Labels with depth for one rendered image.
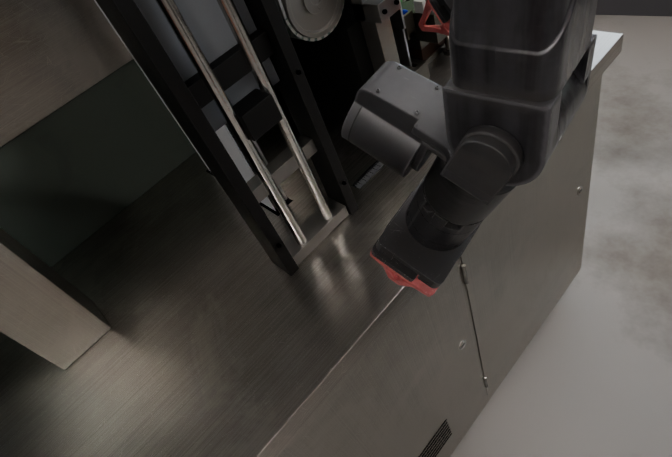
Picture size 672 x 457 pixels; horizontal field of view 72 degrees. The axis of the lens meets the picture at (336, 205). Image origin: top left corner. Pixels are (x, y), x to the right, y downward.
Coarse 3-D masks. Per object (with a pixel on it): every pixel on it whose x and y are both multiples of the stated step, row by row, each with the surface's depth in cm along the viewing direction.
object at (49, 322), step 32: (0, 256) 61; (32, 256) 69; (0, 288) 62; (32, 288) 65; (64, 288) 70; (0, 320) 64; (32, 320) 67; (64, 320) 70; (96, 320) 74; (64, 352) 72
